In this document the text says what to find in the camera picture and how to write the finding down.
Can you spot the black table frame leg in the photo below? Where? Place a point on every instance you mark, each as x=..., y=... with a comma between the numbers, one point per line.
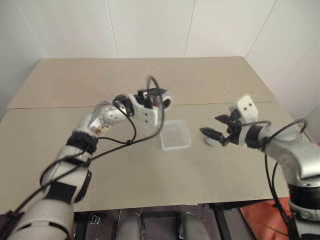
x=221, y=222

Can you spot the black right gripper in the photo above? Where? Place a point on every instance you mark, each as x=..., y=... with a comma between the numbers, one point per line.
x=235, y=131

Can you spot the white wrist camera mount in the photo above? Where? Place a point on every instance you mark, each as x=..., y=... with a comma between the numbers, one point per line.
x=150, y=116
x=247, y=107

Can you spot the white jar lid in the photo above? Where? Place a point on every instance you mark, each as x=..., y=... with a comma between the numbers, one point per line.
x=212, y=143

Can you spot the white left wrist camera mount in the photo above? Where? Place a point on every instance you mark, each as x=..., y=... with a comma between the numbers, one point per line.
x=150, y=116

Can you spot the small clear plastic jar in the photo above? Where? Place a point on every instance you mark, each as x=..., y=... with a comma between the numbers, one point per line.
x=167, y=103

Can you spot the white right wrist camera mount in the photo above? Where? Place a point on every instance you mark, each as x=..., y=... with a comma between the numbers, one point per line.
x=247, y=107

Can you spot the clear plastic box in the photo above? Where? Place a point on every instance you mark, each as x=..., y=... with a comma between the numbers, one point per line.
x=176, y=136

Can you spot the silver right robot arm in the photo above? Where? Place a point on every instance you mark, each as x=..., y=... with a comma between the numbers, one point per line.
x=295, y=152

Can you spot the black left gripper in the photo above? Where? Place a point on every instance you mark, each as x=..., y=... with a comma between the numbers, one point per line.
x=143, y=98

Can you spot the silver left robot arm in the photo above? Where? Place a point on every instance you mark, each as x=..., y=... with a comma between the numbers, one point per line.
x=50, y=217

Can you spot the orange cloth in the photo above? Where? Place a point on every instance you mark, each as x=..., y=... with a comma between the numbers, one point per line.
x=262, y=220

